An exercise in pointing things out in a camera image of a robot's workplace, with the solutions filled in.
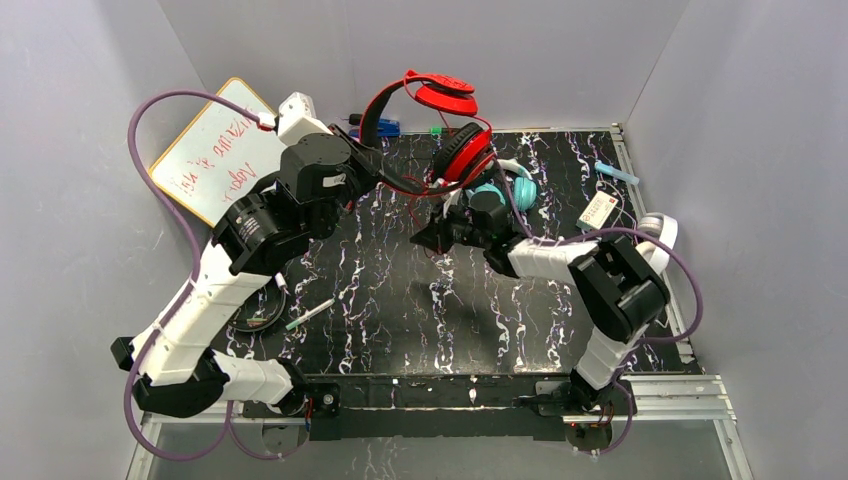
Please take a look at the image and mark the red headphones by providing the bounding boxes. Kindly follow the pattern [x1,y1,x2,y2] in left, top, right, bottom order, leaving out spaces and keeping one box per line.
[358,69,495,200]

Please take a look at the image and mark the black and white headphones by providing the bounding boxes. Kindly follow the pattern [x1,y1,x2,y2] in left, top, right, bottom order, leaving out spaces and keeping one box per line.
[227,273,288,333]

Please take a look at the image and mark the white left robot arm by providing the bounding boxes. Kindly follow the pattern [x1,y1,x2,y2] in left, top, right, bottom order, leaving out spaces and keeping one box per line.
[112,128,391,418]

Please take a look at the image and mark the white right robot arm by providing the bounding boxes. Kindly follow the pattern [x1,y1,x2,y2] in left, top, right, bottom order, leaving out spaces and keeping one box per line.
[410,192,679,411]

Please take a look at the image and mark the teal headphones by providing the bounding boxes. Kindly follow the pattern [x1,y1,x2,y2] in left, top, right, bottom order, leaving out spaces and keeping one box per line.
[465,159,537,212]

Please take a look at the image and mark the white beige headphones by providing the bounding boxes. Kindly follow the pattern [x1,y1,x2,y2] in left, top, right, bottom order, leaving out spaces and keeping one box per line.
[636,212,679,274]

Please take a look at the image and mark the blue stapler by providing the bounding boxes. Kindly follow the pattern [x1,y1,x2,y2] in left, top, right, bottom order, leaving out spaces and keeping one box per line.
[347,114,401,138]

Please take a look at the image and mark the yellow framed whiteboard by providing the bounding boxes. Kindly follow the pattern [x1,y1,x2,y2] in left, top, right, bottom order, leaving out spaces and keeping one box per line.
[149,102,284,226]

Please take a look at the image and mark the small white labelled box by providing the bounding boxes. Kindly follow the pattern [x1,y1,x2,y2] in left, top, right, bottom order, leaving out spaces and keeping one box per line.
[576,191,619,233]

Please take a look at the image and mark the light blue marker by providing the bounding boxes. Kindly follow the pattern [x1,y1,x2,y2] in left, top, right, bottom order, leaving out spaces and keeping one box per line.
[594,161,640,186]

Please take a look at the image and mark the white green capped pen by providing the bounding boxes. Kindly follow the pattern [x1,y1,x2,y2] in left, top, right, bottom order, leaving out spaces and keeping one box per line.
[285,298,335,331]

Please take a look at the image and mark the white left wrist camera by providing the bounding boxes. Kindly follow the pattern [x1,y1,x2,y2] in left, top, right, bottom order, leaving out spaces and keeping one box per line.
[276,91,331,147]

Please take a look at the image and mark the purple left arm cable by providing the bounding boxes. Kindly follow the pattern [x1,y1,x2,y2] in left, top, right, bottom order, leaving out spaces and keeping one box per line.
[122,89,276,464]

